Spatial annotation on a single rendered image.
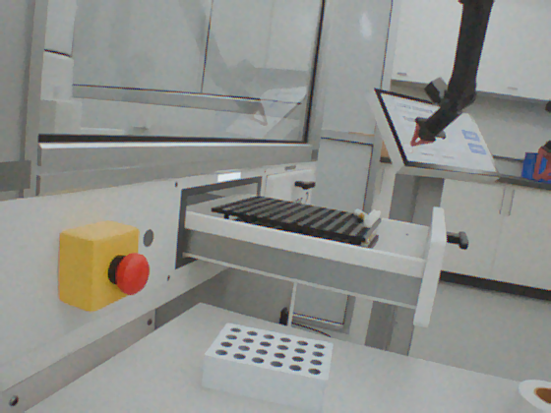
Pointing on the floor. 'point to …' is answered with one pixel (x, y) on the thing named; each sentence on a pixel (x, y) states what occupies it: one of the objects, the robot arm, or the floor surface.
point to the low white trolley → (191, 354)
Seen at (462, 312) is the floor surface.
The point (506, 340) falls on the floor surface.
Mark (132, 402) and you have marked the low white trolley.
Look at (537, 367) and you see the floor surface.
